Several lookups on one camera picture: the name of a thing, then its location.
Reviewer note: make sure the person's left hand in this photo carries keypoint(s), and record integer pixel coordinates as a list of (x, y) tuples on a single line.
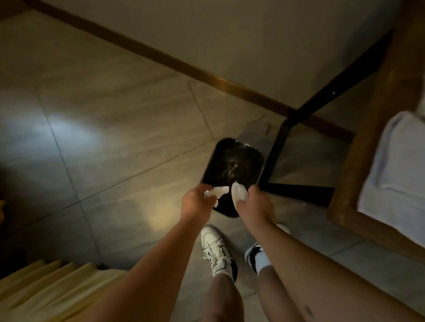
[(197, 207)]

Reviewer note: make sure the person's right hand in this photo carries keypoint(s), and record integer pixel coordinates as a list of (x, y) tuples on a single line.
[(257, 210)]

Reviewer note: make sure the small white scrap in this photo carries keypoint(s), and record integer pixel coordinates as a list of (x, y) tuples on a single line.
[(238, 195)]

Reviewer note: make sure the white tissue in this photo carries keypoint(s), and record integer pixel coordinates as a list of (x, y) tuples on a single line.
[(219, 191)]

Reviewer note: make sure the black trash bin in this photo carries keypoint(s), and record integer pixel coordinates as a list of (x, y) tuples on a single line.
[(229, 162)]

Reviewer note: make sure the white wiping cloth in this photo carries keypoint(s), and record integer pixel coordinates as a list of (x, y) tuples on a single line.
[(395, 185)]

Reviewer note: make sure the person's left forearm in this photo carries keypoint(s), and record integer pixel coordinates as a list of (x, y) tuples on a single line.
[(149, 275)]

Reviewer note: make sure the person's right forearm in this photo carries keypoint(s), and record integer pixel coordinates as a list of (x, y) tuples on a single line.
[(325, 275)]

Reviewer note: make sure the person's right white shoe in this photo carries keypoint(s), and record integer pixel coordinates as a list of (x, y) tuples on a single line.
[(252, 253)]

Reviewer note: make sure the person's white shoe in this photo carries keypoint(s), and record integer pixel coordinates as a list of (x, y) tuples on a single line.
[(252, 253), (215, 248)]

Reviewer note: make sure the person's left white shoe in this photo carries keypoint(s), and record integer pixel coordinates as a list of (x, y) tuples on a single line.
[(215, 248)]

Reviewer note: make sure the person's right leg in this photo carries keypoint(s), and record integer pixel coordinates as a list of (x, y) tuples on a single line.
[(279, 298)]

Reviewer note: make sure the white sock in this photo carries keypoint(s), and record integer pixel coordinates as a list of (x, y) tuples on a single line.
[(223, 274), (264, 262)]

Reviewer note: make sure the yellow pleated fabric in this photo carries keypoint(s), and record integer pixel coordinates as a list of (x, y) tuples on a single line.
[(49, 292)]

